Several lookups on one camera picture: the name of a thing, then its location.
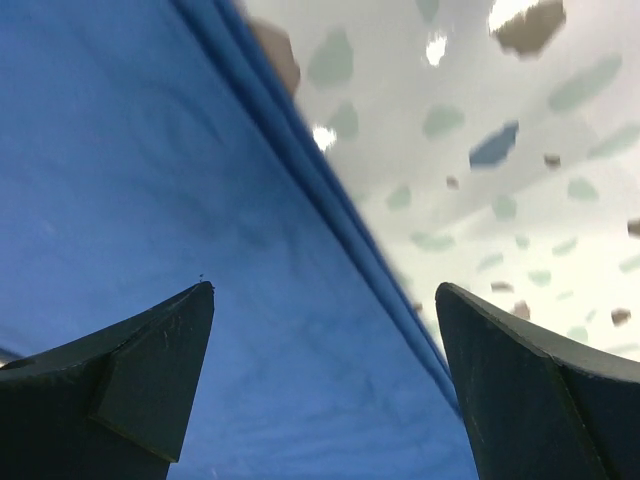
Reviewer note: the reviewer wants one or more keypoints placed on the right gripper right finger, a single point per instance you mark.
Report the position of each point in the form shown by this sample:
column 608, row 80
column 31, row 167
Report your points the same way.
column 535, row 404

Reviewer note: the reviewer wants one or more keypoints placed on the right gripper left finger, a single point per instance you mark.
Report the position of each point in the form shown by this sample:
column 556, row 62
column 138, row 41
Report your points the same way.
column 114, row 404

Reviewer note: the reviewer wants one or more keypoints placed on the blue surgical drape cloth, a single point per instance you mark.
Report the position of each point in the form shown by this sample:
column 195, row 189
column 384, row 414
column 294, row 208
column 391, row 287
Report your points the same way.
column 147, row 146

